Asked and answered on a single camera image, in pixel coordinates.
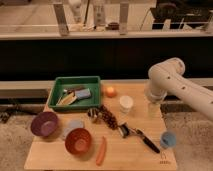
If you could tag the yellow banana toy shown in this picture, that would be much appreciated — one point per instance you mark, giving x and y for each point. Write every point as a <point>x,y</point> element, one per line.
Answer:
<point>69,99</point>

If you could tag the orange carrot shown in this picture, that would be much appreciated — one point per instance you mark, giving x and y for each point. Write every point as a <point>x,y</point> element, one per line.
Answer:
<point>101,153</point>

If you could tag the purple bowl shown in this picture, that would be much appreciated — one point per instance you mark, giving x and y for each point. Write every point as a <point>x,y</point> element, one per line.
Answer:
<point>44,124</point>

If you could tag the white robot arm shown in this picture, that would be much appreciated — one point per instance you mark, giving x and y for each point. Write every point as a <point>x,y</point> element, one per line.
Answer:
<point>167,77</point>

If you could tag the striped small ball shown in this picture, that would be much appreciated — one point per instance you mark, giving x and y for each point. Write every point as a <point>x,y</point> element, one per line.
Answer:
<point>93,114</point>

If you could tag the orange round fruit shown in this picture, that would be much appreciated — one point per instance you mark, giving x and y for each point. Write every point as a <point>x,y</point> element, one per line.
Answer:
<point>110,92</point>

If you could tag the green plastic tray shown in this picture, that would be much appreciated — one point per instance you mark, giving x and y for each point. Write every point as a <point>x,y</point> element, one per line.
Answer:
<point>59,91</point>

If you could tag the blue small cup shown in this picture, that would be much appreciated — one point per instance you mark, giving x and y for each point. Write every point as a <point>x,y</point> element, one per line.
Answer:
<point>167,140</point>

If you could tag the wooden board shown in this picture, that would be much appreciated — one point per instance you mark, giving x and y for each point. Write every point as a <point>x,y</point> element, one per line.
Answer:
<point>122,154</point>

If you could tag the blue sponge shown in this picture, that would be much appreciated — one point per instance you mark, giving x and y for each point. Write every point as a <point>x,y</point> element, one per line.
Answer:
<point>83,94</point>

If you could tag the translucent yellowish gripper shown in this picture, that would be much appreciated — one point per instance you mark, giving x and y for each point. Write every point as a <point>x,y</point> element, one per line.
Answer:
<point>153,109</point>

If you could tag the orange bowl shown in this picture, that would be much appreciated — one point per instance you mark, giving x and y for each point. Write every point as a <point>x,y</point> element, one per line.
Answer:
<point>78,141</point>

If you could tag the brown dark utensil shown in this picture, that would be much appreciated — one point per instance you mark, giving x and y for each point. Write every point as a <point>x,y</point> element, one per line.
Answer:
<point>75,89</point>

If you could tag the dark grape bunch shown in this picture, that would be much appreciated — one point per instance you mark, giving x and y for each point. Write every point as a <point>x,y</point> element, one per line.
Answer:
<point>108,118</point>

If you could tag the white cup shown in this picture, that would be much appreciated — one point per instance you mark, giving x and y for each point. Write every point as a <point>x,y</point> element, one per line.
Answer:
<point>126,103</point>

